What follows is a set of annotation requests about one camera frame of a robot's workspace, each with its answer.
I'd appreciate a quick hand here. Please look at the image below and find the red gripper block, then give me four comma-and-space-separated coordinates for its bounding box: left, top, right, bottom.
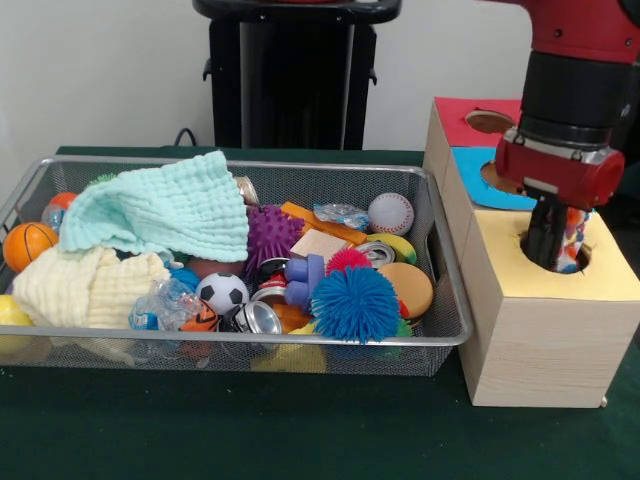
494, 130, 627, 274

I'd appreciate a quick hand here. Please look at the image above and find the polka dot patterned cloth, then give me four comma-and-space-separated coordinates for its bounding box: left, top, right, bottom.
559, 207, 596, 275

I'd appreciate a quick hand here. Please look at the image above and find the blue spiky rubber ball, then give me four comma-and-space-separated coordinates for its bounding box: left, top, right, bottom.
309, 266, 401, 345

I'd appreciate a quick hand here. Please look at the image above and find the mint knitted cloth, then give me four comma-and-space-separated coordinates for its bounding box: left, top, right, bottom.
57, 149, 250, 263

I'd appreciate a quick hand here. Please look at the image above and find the cream knitted cloth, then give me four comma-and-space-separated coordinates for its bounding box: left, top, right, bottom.
12, 246, 171, 330

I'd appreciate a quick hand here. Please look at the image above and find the wooden three-hole sorting box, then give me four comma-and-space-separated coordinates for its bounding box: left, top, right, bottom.
422, 96, 640, 409

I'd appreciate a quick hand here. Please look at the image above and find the toy burger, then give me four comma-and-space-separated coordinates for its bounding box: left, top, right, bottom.
377, 262, 435, 320

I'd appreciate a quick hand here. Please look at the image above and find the yellow banana toy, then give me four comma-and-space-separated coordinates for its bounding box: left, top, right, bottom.
367, 233, 418, 265

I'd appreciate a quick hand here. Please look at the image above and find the white baseball toy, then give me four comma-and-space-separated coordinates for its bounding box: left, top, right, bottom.
368, 192, 415, 236

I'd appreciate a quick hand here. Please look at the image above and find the pale wooden block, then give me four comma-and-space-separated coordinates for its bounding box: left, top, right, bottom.
289, 228, 354, 261

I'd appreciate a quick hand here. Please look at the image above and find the purple spiky ball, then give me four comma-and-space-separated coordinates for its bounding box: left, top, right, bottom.
244, 204, 305, 271

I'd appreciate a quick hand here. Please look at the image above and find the dark green tablecloth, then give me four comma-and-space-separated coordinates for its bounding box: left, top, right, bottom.
0, 144, 640, 480

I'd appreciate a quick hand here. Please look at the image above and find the small soccer ball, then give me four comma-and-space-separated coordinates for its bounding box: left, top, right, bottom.
195, 272, 250, 316

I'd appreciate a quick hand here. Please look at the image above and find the orange basketball toy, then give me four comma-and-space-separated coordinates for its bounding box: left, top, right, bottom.
2, 222, 60, 274

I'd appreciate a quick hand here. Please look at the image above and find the wire mesh bin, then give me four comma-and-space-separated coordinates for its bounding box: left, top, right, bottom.
0, 154, 474, 380

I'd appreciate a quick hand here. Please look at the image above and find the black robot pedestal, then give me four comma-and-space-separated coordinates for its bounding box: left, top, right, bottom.
192, 0, 404, 151

